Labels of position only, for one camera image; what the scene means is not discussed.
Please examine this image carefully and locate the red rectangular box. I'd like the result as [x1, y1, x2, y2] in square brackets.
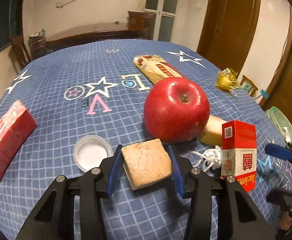
[0, 100, 37, 181]

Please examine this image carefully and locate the wooden chair at table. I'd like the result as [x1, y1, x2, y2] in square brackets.
[128, 11, 156, 40]

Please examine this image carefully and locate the blue checkered star tablecloth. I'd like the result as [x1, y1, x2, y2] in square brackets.
[0, 40, 292, 239]

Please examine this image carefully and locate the red cigarette pack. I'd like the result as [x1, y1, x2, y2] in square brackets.
[221, 120, 257, 192]

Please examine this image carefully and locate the yellow plastic bag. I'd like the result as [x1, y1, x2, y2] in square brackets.
[215, 68, 241, 97]

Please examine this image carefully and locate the green lined trash bin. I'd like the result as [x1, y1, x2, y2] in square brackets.
[265, 106, 292, 144]

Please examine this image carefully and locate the dark wooden dining table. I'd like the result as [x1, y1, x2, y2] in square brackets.
[45, 22, 150, 51]

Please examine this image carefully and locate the small wooden chair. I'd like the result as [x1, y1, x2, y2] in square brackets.
[240, 75, 258, 97]

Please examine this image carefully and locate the pale bread piece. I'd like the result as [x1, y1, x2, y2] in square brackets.
[198, 115, 227, 146]

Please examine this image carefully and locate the red apple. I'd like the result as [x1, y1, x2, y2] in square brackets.
[143, 77, 210, 143]

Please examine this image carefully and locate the white crumpled face mask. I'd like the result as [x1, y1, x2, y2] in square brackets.
[189, 145, 222, 172]

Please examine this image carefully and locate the clear plastic lid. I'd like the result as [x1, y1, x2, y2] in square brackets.
[73, 135, 113, 173]

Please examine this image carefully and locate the brown sponge block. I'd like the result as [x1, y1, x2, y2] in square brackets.
[122, 139, 172, 190]

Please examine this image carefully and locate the wooden chair left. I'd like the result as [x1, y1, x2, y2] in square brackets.
[11, 34, 31, 69]

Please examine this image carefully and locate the dark window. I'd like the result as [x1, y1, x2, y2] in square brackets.
[0, 0, 23, 52]

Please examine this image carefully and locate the basket on dining table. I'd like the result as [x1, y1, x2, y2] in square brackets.
[28, 29, 49, 60]

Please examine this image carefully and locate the brown wooden door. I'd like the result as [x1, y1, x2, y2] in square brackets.
[197, 0, 261, 73]

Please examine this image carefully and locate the white glass double door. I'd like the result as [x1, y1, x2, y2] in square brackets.
[145, 0, 178, 42]

